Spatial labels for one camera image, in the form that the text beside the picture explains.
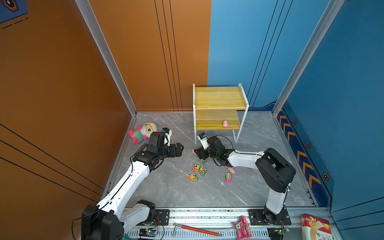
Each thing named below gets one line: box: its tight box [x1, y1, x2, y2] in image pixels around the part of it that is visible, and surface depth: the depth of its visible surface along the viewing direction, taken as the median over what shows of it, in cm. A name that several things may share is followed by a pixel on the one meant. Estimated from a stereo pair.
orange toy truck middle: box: [191, 164, 201, 173], surface depth 89 cm
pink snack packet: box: [232, 215, 253, 240], surface depth 71 cm
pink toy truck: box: [225, 172, 232, 184], surface depth 86 cm
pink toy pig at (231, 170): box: [228, 167, 237, 175], surface depth 89 cm
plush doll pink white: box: [128, 121, 160, 144], surface depth 102 cm
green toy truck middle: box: [199, 165, 207, 177], surface depth 89 cm
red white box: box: [300, 213, 333, 240], surface depth 69 cm
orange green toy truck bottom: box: [188, 173, 198, 182], surface depth 86 cm
